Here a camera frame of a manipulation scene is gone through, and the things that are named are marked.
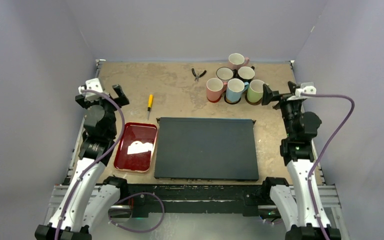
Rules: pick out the red tray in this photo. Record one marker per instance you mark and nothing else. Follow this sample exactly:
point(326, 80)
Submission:
point(136, 147)

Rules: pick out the pink handled white mug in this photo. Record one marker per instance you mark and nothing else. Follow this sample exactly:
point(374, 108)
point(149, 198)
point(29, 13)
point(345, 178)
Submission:
point(236, 61)

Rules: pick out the dark brown wooden coaster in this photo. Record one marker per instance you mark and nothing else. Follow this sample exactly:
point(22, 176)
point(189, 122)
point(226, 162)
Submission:
point(254, 103)

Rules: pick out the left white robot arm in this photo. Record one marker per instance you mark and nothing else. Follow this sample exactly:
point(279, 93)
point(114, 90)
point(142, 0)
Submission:
point(99, 140)

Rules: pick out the grey white mug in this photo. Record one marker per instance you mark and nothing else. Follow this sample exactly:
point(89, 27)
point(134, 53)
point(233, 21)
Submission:
point(225, 74)

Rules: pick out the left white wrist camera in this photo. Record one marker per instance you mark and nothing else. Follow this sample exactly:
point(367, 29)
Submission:
point(94, 85)

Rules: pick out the green handled white mug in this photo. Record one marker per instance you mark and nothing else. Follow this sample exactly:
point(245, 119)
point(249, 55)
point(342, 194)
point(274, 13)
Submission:
point(255, 90)

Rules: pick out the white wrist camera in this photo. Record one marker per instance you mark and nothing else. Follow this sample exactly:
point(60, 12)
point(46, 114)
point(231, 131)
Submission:
point(302, 91)
point(94, 85)

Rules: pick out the salmon pink mug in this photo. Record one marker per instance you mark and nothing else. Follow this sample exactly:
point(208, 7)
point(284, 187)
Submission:
point(214, 89)

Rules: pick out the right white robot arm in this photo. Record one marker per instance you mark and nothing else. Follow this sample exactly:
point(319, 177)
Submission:
point(301, 209)

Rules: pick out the black pliers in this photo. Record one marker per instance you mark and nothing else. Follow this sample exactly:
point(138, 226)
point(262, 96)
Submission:
point(197, 75)

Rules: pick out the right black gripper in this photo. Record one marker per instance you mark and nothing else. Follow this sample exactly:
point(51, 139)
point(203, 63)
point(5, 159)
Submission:
point(278, 97)

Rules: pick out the yellow handled screwdriver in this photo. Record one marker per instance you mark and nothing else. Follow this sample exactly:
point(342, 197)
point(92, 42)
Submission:
point(149, 105)

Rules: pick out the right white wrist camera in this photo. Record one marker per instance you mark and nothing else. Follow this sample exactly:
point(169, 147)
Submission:
point(302, 91)

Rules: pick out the black handled white mug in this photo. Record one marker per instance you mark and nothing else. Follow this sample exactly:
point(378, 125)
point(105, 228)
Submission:
point(246, 73)

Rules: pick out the dark rectangular board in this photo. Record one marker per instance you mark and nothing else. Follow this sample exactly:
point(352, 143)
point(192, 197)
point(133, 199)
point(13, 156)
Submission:
point(216, 149)

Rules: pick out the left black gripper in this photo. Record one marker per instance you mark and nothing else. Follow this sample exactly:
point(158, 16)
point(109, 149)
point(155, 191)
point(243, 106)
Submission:
point(81, 100)

